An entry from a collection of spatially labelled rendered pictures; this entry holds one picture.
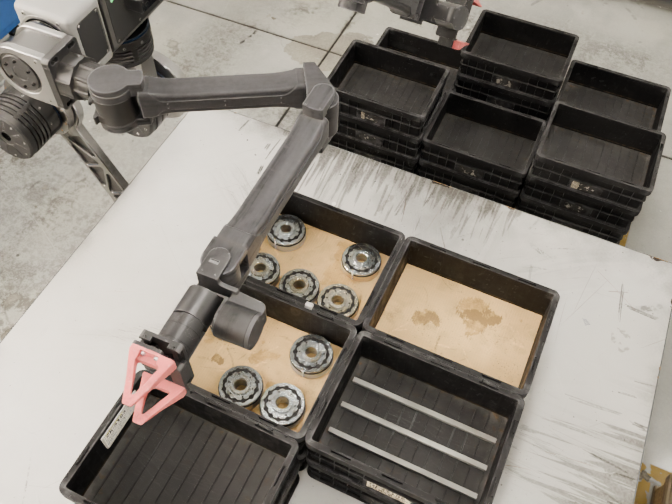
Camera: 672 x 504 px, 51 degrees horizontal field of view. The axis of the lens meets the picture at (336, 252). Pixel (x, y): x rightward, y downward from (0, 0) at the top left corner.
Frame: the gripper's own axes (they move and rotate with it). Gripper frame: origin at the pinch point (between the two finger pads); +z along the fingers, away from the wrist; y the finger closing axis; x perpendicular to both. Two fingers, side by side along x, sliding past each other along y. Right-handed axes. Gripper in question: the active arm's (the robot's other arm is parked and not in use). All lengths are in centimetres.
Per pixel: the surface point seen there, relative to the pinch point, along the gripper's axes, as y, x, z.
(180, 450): 62, 12, -13
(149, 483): 62, 15, -4
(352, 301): 59, -9, -62
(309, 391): 62, -8, -37
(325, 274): 62, 1, -68
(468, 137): 106, -13, -177
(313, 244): 62, 8, -76
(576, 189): 96, -56, -157
